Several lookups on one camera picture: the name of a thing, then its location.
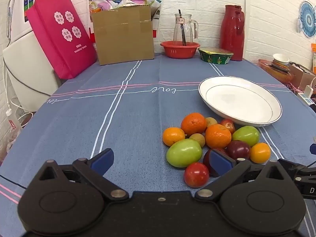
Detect stack of orange bowls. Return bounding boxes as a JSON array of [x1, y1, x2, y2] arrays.
[[258, 59, 295, 84]]

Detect black stick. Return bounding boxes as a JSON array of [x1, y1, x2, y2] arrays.
[[178, 9, 187, 46]]

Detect glass pitcher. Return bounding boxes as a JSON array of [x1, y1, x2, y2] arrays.
[[173, 13, 198, 46]]

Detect small green-brown fruit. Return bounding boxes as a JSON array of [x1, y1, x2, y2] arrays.
[[189, 133, 206, 148]]

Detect small orange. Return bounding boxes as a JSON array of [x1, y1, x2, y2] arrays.
[[162, 127, 185, 147]]

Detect blue patterned wall plates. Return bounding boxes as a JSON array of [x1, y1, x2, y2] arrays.
[[297, 1, 316, 38]]

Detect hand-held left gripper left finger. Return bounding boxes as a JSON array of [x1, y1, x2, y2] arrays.
[[25, 148, 130, 201]]

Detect red thermos jug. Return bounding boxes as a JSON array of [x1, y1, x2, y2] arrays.
[[220, 4, 245, 62]]

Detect white plastic bottle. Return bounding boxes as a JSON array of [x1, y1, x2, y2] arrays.
[[5, 109, 23, 141]]

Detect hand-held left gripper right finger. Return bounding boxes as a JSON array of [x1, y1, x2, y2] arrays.
[[195, 149, 295, 201]]

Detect white plate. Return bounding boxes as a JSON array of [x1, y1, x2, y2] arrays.
[[198, 76, 282, 127]]

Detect red plastic basket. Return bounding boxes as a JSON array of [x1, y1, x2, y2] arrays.
[[160, 41, 200, 59]]

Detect red tomato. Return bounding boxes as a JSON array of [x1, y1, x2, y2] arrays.
[[184, 162, 210, 188]]

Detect orange packet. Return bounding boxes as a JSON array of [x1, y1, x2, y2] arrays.
[[310, 43, 316, 73]]

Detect blue plaid tablecloth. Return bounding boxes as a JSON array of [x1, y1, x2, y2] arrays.
[[0, 53, 316, 237]]

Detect small red apple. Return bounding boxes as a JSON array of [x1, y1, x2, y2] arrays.
[[220, 119, 235, 134]]

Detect dark red plum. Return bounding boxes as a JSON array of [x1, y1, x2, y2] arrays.
[[203, 148, 229, 177]]

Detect dark purple plum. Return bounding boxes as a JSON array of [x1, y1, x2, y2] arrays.
[[226, 140, 251, 160]]

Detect green instant noodle bowl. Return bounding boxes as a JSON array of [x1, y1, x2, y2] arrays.
[[198, 47, 234, 65]]

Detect small brown box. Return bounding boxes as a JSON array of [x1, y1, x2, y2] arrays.
[[288, 63, 316, 92]]

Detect pink tote bag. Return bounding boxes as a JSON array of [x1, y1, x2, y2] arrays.
[[26, 0, 97, 79]]

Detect large orange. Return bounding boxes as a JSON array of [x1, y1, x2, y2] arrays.
[[181, 113, 207, 137]]

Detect white power strip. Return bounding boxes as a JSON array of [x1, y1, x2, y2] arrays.
[[296, 92, 316, 108]]

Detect small yellow-orange citrus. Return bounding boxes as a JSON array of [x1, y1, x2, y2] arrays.
[[250, 142, 271, 164]]

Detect cardboard box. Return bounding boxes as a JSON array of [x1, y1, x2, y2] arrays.
[[91, 5, 155, 66]]

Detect green mango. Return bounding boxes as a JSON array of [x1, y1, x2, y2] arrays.
[[231, 126, 260, 147], [166, 139, 203, 168]]

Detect white appliance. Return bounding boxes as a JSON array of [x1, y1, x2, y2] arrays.
[[2, 0, 62, 113]]

